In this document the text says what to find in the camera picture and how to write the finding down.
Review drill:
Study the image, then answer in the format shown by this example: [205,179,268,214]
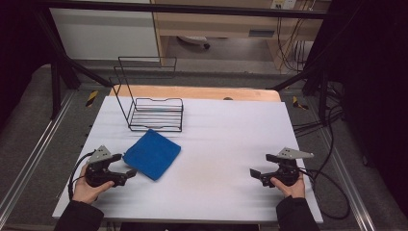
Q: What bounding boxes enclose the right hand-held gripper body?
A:
[262,146,315,188]

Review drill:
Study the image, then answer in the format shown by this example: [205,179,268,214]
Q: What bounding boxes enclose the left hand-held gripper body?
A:
[84,144,129,189]

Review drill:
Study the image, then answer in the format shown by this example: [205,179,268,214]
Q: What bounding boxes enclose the blue cloth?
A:
[122,128,182,182]

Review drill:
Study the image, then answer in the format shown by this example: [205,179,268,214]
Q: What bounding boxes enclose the black wire rack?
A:
[109,56,185,133]

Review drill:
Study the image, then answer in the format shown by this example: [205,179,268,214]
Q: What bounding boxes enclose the person's right hand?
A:
[269,172,307,199]

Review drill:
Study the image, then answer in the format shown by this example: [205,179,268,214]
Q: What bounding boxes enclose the person's left hand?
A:
[71,164,115,205]

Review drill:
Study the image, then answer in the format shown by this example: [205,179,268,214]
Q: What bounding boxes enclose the white table sheet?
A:
[52,95,324,224]

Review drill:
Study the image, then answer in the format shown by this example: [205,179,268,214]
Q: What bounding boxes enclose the yellow black tape strip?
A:
[85,90,99,109]
[292,95,310,111]

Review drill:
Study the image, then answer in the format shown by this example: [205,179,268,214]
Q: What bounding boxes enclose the white cabinet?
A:
[49,7,161,63]

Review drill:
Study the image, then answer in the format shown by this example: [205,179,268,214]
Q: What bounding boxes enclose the black curtain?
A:
[0,0,56,131]
[307,0,408,219]

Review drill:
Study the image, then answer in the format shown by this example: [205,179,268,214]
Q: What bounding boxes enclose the chair base with caster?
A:
[176,35,212,50]

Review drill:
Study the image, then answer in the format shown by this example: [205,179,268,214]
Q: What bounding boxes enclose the wooden desk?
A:
[150,0,332,70]

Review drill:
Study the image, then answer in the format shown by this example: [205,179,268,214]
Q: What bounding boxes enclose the left hand-held gripper cable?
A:
[67,149,97,202]

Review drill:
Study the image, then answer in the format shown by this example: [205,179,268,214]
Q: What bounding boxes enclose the hand-held gripper cable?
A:
[297,105,351,221]
[67,149,97,202]

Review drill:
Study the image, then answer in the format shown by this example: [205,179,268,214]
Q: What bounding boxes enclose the black cables on floor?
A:
[293,82,344,137]

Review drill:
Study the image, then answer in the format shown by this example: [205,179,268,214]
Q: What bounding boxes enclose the right hand-held gripper cable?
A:
[297,105,351,221]

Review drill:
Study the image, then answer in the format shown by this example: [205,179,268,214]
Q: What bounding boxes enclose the aluminium rail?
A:
[316,127,377,231]
[0,90,77,219]

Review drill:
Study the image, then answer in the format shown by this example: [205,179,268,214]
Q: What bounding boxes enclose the black metal frame stand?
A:
[270,65,329,126]
[35,11,114,120]

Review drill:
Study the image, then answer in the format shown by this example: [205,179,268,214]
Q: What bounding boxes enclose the bundle of hanging cables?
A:
[275,14,318,73]

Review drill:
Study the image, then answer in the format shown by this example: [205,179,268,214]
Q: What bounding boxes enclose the wall power socket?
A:
[270,0,298,11]

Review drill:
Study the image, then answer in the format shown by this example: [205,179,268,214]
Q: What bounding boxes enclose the black horizontal frame bar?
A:
[38,0,333,19]

